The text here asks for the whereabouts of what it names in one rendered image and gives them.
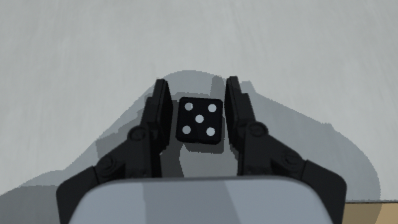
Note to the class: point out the tan flat mat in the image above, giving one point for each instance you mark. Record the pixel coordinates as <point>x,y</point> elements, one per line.
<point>370,213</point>

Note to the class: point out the black die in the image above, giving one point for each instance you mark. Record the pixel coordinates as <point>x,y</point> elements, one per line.
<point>199,120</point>

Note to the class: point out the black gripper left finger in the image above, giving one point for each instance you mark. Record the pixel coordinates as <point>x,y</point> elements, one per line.
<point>140,154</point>

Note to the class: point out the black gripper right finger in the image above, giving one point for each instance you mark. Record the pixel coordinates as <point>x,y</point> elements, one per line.
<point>257,149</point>

